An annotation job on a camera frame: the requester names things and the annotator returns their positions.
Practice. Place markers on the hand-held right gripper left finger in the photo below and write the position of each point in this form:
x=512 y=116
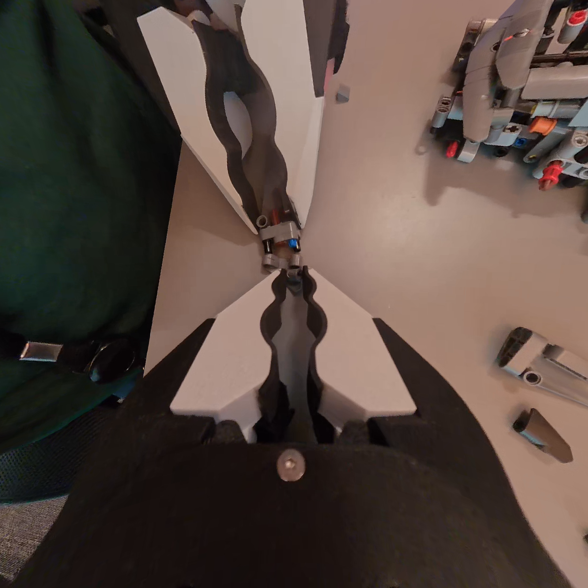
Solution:
x=225 y=363

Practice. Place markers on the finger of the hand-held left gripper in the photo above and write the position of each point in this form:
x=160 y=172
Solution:
x=183 y=92
x=294 y=92

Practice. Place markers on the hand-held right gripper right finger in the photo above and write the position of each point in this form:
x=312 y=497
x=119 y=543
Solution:
x=367 y=363

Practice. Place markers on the small grey lego connector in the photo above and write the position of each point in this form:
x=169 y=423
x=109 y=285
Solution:
x=294 y=262

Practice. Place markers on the long grey lego panel assembly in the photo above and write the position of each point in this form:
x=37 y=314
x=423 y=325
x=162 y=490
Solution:
x=280 y=229

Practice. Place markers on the short grey lego wedge assembly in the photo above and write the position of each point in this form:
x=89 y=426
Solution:
x=528 y=356

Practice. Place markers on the grey and orange lego car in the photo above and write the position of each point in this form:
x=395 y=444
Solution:
x=482 y=92

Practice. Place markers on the person's torso in green shirt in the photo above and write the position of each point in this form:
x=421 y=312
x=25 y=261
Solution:
x=69 y=183

